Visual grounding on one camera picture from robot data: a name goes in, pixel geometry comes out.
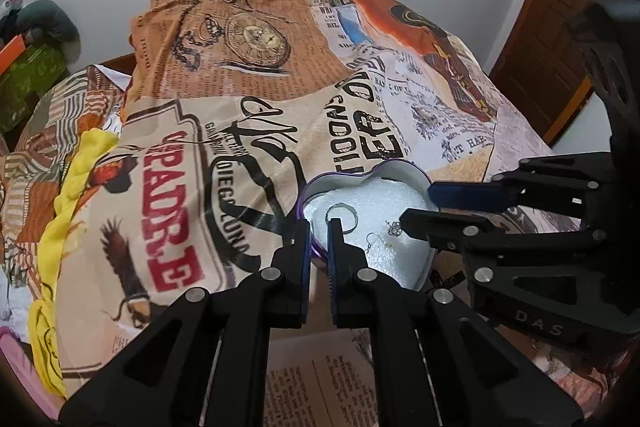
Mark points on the heart-shaped purple tin box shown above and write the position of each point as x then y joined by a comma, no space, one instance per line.
367,203

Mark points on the brown wooden door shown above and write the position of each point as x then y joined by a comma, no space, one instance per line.
541,70

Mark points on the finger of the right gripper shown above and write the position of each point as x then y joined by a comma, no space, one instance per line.
555,184
603,245

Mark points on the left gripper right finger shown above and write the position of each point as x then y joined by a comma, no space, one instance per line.
435,361

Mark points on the patchwork print bed cover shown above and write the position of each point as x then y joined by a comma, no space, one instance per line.
131,184

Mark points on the orange box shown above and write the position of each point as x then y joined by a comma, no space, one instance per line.
11,52

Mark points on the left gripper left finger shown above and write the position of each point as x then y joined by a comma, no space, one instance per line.
203,362

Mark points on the small silver charm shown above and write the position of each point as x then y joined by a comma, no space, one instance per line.
394,229

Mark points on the silver earring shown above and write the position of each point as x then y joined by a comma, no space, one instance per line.
375,242

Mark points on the dark grey plush toy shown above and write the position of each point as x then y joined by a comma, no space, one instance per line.
44,20

